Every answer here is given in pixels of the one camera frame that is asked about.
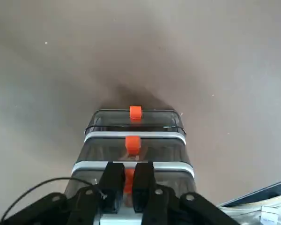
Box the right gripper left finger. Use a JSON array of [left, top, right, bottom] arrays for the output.
[[0, 162, 126, 225]]

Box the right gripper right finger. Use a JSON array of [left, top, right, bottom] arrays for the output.
[[132, 161, 241, 225]]

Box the small white box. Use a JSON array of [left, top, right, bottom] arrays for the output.
[[260, 205, 280, 224]]

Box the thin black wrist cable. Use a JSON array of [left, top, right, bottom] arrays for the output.
[[0, 177, 108, 222]]

